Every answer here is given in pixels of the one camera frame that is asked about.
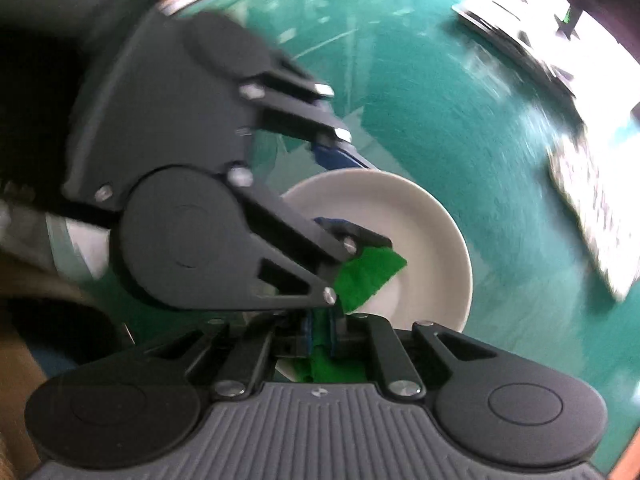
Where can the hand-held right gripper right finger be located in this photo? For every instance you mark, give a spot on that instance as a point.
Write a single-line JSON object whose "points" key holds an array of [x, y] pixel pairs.
{"points": [[334, 335]]}

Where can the silver scrubbing pad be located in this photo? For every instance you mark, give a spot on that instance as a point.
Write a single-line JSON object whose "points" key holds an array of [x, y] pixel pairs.
{"points": [[590, 195]]}

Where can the green felt cloth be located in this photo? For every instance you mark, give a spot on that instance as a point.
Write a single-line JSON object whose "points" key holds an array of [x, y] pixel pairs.
{"points": [[370, 275]]}

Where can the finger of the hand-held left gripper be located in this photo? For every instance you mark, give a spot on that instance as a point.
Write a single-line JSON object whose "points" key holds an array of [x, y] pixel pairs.
{"points": [[331, 221], [335, 156]]}

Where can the black tray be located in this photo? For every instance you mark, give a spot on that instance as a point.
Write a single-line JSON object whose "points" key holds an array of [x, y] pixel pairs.
{"points": [[500, 30]]}

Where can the white round plate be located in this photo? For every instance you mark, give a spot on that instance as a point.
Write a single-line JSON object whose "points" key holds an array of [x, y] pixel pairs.
{"points": [[430, 240]]}

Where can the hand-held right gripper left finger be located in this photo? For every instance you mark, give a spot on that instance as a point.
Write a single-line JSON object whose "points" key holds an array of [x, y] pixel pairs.
{"points": [[306, 337]]}

